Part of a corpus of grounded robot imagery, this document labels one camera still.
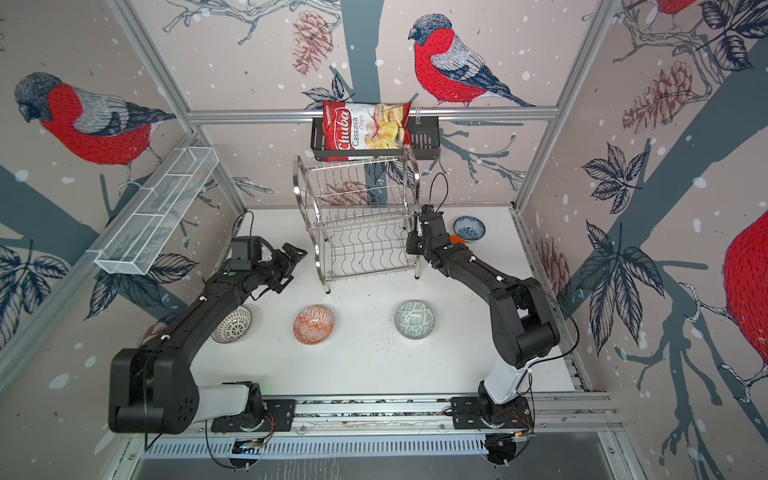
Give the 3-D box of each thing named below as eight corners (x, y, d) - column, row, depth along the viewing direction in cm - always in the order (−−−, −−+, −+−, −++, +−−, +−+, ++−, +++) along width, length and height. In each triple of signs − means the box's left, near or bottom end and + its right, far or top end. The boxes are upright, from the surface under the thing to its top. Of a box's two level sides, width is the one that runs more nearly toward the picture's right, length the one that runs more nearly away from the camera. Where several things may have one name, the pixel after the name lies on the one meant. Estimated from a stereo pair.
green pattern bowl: (394, 339, 88) (394, 334, 84) (394, 306, 95) (394, 300, 91) (434, 339, 88) (436, 334, 84) (431, 306, 95) (432, 300, 91)
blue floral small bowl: (465, 246, 112) (468, 235, 107) (453, 229, 118) (455, 218, 113) (483, 240, 114) (487, 229, 109) (470, 223, 120) (474, 212, 115)
